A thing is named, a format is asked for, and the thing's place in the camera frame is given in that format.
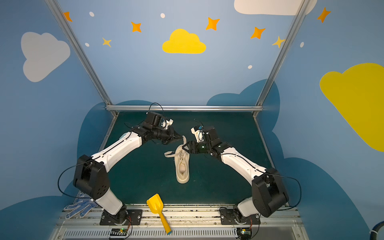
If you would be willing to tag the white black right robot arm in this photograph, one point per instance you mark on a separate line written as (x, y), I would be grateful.
(268, 189)

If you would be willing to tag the right green circuit board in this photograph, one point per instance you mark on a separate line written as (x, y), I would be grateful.
(243, 234)

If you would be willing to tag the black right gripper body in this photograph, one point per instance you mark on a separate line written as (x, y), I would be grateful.
(196, 146)

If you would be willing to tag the aluminium frame post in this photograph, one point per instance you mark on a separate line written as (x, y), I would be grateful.
(76, 45)
(292, 33)

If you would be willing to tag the aluminium front rail platform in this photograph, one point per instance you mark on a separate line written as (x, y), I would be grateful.
(188, 222)

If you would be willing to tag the aluminium floor rail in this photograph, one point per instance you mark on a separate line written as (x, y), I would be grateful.
(266, 122)
(109, 130)

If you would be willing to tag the green circuit board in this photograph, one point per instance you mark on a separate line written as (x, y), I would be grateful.
(119, 234)
(243, 234)

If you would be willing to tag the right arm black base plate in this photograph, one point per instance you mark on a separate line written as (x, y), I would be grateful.
(234, 217)

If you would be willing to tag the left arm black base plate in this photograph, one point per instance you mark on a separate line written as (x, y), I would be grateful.
(123, 218)

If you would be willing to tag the right side aluminium floor rail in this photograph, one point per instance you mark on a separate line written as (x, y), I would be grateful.
(266, 122)

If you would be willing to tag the left side aluminium floor rail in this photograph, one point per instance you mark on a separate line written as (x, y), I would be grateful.
(109, 130)

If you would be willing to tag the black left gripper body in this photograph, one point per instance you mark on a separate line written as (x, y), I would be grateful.
(172, 134)

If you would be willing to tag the back horizontal aluminium bar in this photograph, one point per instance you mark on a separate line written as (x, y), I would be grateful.
(169, 108)

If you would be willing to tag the left green circuit board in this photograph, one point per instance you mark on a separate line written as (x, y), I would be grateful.
(119, 234)

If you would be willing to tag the left aluminium frame post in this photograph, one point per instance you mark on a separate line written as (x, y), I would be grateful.
(76, 45)

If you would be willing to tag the blue dotted work glove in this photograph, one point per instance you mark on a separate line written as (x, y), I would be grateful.
(81, 206)

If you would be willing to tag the right aluminium frame post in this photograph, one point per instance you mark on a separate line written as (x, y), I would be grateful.
(292, 33)

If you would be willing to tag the yellow toy shovel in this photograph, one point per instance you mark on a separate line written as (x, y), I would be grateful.
(156, 206)

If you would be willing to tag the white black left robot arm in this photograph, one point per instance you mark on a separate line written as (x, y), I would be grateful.
(91, 174)

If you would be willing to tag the white canvas sneaker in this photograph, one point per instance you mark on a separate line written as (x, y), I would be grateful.
(183, 178)

